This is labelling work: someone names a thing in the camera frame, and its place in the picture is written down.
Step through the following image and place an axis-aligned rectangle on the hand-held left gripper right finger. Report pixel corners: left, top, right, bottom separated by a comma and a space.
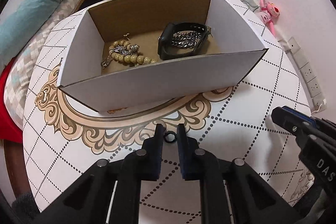
176, 123, 300, 224

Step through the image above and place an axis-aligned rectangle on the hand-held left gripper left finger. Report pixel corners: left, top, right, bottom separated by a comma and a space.
34, 124, 166, 224

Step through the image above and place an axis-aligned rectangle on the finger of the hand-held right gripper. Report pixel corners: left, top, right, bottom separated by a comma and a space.
284, 106, 336, 136
271, 106, 311, 146

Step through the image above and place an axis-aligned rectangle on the white cardboard box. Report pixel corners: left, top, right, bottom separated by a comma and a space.
56, 0, 269, 113

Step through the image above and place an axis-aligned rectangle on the wooden bead bracelet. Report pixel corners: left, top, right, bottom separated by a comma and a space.
109, 39, 158, 65

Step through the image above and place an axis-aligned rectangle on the thin silver necklace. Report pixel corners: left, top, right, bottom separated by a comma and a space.
101, 43, 139, 69

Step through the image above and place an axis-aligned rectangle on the thick silver chain bracelet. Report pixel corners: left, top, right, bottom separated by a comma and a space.
171, 26, 212, 49

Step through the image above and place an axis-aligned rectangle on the black smart band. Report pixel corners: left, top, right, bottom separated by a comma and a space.
157, 22, 207, 61

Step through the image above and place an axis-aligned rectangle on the white power strip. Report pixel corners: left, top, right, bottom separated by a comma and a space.
278, 36, 327, 111

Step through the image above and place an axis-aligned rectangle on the white diamond-patterned tablecloth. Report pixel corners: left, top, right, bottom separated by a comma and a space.
23, 0, 315, 214

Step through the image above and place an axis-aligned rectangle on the pink plush toy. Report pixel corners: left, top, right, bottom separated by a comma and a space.
259, 0, 281, 33

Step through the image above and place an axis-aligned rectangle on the red blanket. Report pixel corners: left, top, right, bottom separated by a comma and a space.
0, 59, 25, 144

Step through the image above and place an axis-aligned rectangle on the light blue quilt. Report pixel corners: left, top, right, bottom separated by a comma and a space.
0, 0, 118, 51

